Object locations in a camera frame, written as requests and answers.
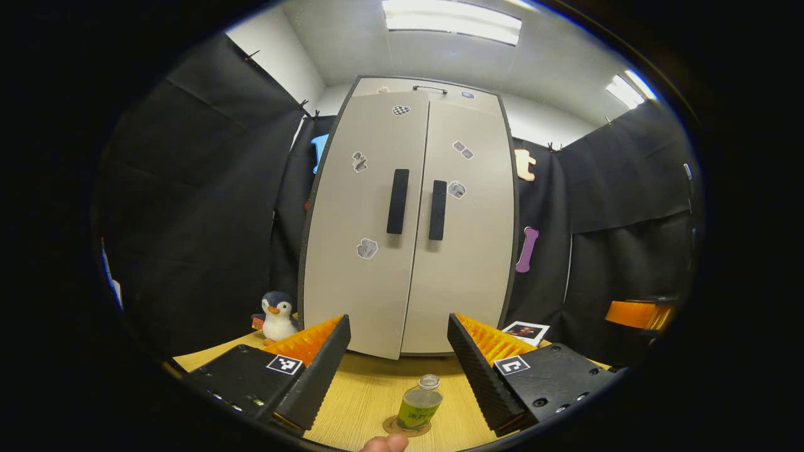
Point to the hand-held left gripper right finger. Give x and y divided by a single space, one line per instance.
480 376

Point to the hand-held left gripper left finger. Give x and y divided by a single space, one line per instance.
320 376

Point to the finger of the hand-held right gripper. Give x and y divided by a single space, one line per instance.
634 314

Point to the green label clear bottle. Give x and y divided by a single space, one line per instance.
418 411

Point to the round cork coaster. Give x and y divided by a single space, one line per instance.
390 428

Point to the grey cabinet door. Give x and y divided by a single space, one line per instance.
471 282
352 282

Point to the grey cabinet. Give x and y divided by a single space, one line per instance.
402 86

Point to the picture cover book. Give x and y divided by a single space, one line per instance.
526 331

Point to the plush penguin toy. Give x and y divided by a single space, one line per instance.
276 320

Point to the black backdrop cloth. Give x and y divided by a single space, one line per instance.
188 220

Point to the small ceiling light panel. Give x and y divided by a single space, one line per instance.
625 93

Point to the large ceiling light panel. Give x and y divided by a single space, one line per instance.
452 22

